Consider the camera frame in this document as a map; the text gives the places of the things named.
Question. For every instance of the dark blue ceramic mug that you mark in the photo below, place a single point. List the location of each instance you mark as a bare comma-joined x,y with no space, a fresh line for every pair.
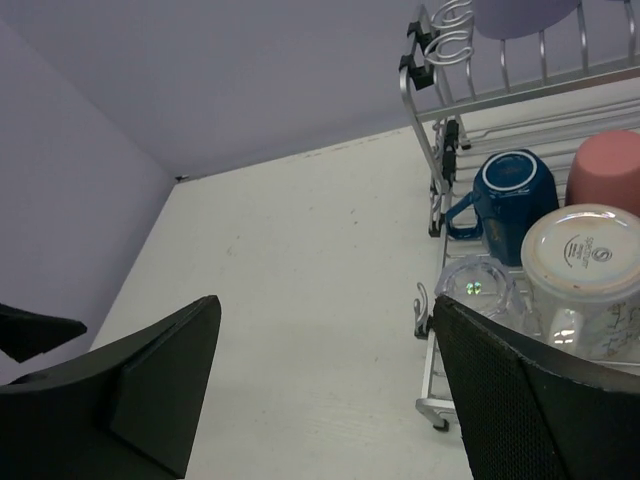
511,192

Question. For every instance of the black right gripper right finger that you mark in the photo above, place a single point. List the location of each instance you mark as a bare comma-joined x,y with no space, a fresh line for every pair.
530,411

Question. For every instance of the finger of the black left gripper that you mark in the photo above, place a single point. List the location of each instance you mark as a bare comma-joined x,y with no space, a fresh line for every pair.
25,335

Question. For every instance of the pink plastic cup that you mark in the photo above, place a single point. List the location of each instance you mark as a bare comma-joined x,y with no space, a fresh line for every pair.
605,170

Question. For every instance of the lavender plastic cup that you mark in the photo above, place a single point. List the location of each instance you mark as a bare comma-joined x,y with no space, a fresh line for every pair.
510,19

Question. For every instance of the silver metal dish rack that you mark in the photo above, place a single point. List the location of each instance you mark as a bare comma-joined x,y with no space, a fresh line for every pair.
456,126

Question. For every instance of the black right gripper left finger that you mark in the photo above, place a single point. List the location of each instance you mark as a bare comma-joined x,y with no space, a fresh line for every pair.
127,410

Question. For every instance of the clear glass tumbler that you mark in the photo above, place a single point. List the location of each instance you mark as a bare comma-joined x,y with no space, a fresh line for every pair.
484,285

